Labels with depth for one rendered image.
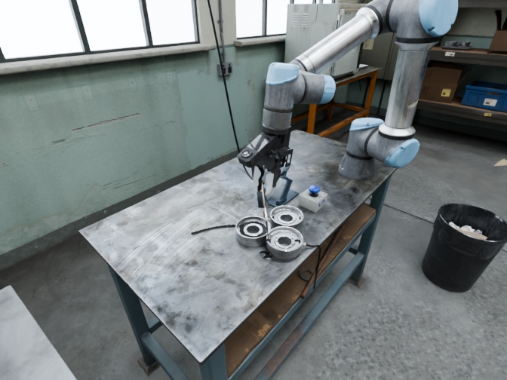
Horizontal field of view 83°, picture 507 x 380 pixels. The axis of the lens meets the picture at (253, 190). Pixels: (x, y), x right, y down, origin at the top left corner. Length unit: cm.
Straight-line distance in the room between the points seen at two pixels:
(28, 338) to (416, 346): 157
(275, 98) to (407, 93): 47
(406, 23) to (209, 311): 92
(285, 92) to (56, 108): 163
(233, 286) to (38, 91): 167
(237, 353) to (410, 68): 98
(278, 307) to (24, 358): 69
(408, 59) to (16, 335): 131
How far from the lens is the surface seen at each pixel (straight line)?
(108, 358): 171
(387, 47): 457
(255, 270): 80
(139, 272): 85
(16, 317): 107
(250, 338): 97
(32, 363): 95
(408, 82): 104
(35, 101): 210
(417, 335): 182
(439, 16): 100
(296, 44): 315
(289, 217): 94
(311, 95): 78
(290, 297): 106
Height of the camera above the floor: 139
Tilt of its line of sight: 32 degrees down
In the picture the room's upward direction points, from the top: straight up
